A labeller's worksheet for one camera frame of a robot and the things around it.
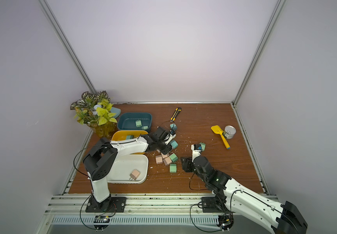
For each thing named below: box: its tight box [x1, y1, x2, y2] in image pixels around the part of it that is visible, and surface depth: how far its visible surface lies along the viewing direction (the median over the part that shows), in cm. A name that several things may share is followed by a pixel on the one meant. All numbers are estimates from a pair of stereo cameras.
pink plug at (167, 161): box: [162, 156, 172, 166], surface depth 89 cm
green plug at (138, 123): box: [135, 119, 142, 128], surface depth 108 cm
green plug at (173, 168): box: [169, 163, 177, 174], surface depth 85 cm
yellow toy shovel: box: [210, 124, 231, 150], surface depth 102 cm
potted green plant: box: [70, 90, 118, 139], surface depth 91 cm
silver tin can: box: [223, 124, 237, 140], surface depth 99 cm
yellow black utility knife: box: [169, 107, 182, 123], surface depth 115 cm
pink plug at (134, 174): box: [129, 169, 141, 181], surface depth 83 cm
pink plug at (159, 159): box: [155, 155, 163, 165], surface depth 89 cm
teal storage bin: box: [116, 112, 153, 133], surface depth 109 cm
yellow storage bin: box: [111, 130, 149, 141], surface depth 99 cm
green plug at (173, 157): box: [169, 153, 179, 163], surface depth 89 cm
